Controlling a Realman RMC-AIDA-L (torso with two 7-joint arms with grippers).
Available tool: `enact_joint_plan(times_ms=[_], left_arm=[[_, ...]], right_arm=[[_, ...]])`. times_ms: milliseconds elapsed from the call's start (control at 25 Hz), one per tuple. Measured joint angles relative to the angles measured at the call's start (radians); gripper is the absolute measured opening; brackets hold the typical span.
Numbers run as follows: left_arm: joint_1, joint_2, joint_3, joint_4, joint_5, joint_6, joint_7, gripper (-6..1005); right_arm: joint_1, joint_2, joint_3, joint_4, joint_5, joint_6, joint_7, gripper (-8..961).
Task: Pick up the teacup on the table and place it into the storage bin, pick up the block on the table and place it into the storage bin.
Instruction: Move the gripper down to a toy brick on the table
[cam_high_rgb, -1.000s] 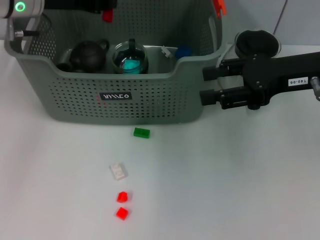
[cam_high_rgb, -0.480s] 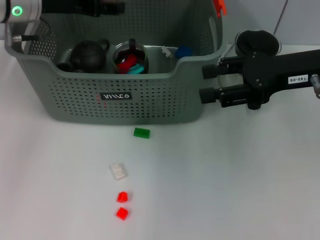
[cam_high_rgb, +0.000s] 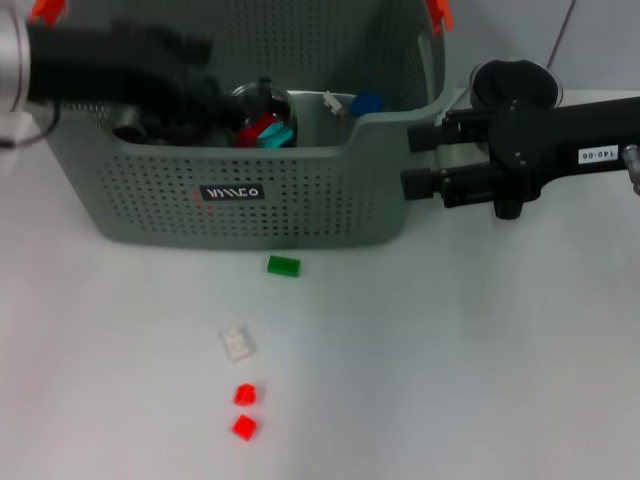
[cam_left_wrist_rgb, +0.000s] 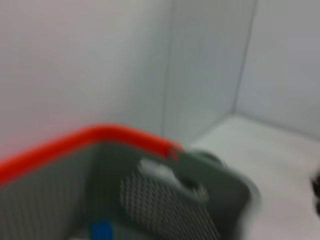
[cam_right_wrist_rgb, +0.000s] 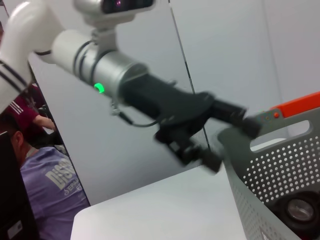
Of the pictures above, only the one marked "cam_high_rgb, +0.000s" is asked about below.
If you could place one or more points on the small red square brick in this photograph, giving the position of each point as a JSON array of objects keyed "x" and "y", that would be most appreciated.
[{"x": 245, "y": 426}]

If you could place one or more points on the black clay teapot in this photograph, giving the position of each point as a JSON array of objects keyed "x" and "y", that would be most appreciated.
[{"x": 175, "y": 127}]

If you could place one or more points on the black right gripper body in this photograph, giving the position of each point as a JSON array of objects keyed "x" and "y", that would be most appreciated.
[{"x": 550, "y": 145}]

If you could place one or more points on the bright green toy brick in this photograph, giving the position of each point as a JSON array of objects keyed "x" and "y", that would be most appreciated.
[{"x": 284, "y": 265}]

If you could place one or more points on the white toy brick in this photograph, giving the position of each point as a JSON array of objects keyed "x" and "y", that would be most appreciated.
[{"x": 239, "y": 344}]

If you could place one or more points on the grey perforated storage bin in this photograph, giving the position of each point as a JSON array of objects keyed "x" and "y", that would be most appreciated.
[{"x": 325, "y": 200}]

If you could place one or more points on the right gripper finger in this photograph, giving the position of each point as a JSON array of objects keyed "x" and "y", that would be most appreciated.
[
  {"x": 450, "y": 132},
  {"x": 460, "y": 185}
]

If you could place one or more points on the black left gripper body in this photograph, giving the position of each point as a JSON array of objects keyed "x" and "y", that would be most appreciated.
[{"x": 100, "y": 60}]

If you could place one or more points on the blue square toy brick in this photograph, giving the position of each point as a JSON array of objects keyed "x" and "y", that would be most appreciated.
[{"x": 367, "y": 102}]

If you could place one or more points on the small red sloped brick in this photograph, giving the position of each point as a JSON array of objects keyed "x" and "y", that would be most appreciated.
[{"x": 245, "y": 394}]

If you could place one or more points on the teal square toy brick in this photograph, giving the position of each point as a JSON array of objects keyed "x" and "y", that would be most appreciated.
[{"x": 277, "y": 136}]

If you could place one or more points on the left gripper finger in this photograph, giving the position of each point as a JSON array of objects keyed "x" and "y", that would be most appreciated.
[
  {"x": 217, "y": 100},
  {"x": 195, "y": 47}
]

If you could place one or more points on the clear translucent toy brick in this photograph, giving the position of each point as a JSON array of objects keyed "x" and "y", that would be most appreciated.
[{"x": 332, "y": 102}]

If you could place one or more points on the glass teacup black sleeve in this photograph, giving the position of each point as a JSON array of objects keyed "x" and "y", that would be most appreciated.
[
  {"x": 129, "y": 116},
  {"x": 285, "y": 107}
]

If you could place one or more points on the dark red arch brick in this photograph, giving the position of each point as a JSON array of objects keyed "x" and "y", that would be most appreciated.
[{"x": 252, "y": 131}]

